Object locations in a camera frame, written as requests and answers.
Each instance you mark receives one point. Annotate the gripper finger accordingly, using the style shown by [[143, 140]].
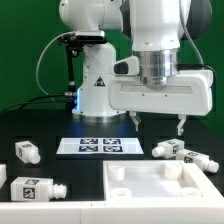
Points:
[[180, 126], [134, 119]]

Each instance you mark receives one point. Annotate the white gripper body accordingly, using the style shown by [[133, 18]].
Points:
[[187, 93]]

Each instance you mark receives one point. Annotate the white square table top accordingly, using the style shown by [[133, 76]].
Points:
[[147, 179]]

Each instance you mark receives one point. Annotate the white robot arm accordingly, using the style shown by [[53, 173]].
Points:
[[131, 51]]

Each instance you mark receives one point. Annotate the white marker tag sheet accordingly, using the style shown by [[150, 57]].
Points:
[[112, 146]]

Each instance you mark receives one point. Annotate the white L-shaped obstacle fence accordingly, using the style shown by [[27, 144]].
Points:
[[154, 212]]

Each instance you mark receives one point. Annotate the white block left edge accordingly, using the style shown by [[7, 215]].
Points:
[[3, 175]]

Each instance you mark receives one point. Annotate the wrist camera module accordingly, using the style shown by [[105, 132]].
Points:
[[128, 66]]

